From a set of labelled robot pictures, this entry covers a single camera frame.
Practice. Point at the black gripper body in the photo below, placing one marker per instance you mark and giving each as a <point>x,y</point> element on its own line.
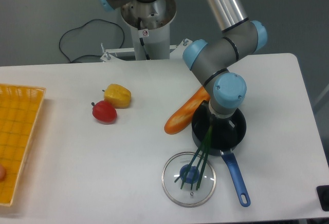
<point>221,123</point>

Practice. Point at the black pot blue handle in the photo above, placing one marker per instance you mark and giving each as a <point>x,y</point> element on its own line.
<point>223,142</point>

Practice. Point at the green onion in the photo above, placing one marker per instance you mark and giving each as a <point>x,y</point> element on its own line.
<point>203,154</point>

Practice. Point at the yellow woven basket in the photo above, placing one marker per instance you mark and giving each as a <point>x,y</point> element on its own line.
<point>20,107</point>

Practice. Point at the black device at table edge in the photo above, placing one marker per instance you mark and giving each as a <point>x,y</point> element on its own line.
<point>323,195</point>

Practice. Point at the orange bread loaf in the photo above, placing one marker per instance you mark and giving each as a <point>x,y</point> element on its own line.
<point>183,116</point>

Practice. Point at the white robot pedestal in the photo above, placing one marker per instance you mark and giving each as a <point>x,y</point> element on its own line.
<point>149,25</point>

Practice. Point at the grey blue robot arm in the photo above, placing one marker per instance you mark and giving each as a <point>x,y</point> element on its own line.
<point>209,62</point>

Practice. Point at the yellow bell pepper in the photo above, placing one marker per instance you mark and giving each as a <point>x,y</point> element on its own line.
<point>118,96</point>

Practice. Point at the glass lid blue knob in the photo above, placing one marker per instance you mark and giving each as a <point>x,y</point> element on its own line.
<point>186,197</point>

